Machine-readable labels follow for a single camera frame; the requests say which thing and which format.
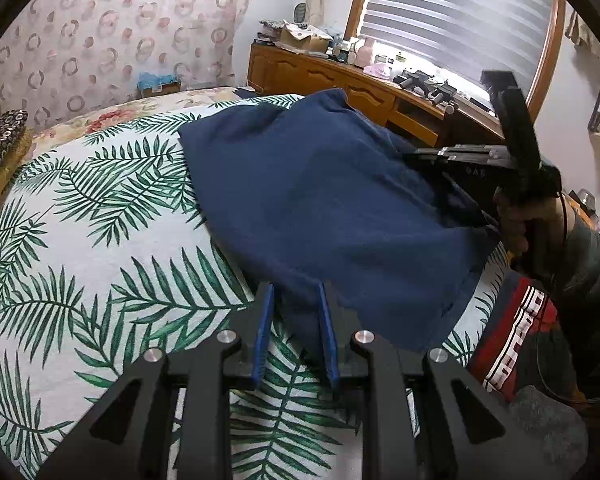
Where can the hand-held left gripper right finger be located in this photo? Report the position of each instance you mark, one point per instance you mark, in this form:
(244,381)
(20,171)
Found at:
(328,335)

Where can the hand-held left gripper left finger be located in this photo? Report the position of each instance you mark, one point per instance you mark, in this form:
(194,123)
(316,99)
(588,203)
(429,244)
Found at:
(262,330)

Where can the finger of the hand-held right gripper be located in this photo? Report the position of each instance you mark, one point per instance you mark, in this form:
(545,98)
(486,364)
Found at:
(430,155)

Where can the navy blue printed t-shirt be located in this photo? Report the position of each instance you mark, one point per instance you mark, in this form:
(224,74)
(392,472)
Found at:
(305,185)

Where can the person's right forearm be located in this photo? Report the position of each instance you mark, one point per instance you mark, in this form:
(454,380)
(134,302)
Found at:
(585,270)

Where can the person's right hand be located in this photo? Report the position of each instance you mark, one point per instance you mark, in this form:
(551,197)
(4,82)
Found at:
(517,225)

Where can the hanging beige cloth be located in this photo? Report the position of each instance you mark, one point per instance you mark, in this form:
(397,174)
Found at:
(582,32)

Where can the pink container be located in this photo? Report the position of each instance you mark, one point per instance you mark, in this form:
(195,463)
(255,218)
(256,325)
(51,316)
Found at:
(365,55)

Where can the striped window blind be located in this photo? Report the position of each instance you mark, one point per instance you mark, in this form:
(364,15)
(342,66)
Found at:
(455,15)

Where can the wooden sideboard cabinet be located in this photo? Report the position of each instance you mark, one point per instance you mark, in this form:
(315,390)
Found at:
(320,77)

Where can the open cardboard box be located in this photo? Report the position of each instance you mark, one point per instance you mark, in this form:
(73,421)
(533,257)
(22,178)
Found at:
(305,40)

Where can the red patterned cloth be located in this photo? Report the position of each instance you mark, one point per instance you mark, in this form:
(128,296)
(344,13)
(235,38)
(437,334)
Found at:
(510,325)

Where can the palm leaf bedspread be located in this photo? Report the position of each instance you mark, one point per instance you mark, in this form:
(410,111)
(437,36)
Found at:
(105,235)

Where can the grey fabric clothing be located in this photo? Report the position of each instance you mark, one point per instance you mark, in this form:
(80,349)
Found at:
(550,430)

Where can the floral bed sheet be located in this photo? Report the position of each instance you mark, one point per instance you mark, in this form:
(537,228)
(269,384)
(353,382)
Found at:
(105,120)

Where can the cardboard box with blue wrap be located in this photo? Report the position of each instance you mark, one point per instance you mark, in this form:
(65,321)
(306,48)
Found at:
(157,87)

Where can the yellow cushion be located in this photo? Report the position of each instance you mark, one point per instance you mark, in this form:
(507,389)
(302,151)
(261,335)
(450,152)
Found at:
(17,157)

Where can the dark medallion patterned pillow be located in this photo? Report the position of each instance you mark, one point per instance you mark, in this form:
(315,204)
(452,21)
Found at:
(0,145)

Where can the circle patterned curtain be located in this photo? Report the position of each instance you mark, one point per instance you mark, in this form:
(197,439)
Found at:
(105,25)

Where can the wooden window frame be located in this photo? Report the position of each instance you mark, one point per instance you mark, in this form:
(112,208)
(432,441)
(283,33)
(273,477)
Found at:
(357,0)

